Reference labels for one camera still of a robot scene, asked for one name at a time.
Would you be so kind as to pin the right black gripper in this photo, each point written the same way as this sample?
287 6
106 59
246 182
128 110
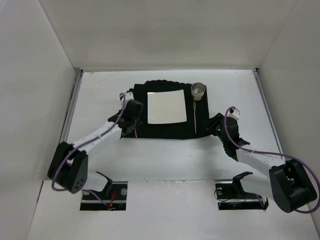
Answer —
216 124

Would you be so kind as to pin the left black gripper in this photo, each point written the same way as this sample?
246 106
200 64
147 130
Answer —
128 127

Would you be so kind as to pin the black cloth placemat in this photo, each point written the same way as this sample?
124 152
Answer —
175 131

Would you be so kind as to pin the silver table knife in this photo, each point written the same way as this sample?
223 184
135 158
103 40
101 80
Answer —
194 116

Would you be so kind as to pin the square white plate black rim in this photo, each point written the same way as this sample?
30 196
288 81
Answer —
167 107

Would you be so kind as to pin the metal cup with paper sleeve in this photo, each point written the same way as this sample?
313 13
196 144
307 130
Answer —
197 91

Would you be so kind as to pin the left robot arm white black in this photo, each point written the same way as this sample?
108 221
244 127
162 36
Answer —
69 167

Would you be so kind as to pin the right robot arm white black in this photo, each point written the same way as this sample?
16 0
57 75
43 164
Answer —
285 180

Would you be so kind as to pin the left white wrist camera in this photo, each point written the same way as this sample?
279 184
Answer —
127 97

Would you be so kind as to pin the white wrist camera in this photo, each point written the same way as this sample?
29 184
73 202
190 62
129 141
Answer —
234 113
127 97

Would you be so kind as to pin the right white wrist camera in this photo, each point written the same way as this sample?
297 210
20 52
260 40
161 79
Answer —
234 113

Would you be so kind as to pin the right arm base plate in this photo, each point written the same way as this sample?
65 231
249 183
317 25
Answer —
231 197

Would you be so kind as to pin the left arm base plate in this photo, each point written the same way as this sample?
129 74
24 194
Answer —
115 201

